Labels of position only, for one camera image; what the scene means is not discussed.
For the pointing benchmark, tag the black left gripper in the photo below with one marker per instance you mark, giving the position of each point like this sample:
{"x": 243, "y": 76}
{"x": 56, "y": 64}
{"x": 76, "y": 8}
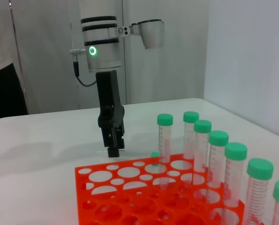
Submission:
{"x": 108, "y": 93}

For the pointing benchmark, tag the orange plastic test tube rack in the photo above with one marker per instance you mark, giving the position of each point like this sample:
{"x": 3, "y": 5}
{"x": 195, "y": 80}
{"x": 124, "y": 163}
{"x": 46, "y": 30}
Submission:
{"x": 81, "y": 181}

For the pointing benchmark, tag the person white shirt black trousers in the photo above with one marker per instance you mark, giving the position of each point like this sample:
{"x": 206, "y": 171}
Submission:
{"x": 3, "y": 93}

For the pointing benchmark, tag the silver left wrist camera assembly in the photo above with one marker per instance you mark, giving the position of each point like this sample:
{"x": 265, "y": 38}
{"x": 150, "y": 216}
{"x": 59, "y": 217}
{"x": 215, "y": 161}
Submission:
{"x": 151, "y": 32}

